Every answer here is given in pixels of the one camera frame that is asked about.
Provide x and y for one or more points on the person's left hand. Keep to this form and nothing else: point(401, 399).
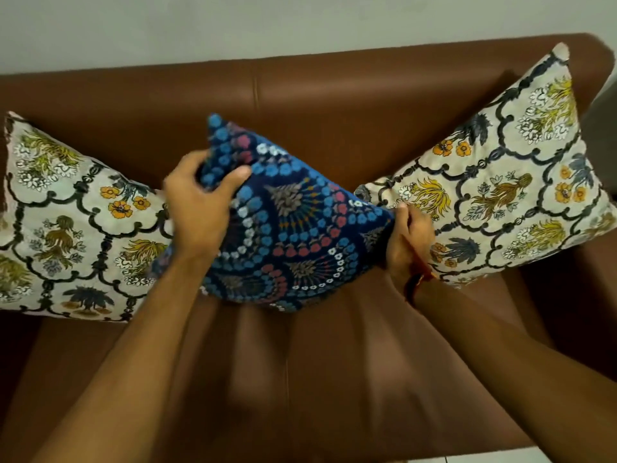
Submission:
point(200, 212)

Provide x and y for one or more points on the person's right hand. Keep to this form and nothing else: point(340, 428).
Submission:
point(408, 245)

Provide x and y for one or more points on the person's right fingers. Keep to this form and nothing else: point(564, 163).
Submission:
point(405, 219)

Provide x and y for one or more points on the person's left thumb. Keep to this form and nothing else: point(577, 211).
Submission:
point(231, 180)

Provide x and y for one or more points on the blue patterned cushion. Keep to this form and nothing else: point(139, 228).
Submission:
point(294, 231)

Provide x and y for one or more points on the person's left forearm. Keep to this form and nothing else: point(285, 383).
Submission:
point(123, 361)

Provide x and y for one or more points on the person's right forearm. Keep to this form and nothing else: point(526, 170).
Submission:
point(515, 371)

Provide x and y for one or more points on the red thread wristband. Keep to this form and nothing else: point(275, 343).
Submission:
point(418, 280)

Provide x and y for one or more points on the cream floral cushion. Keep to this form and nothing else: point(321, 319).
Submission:
point(72, 221)
point(501, 178)

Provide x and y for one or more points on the brown leather sofa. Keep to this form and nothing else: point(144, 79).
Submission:
point(337, 332)

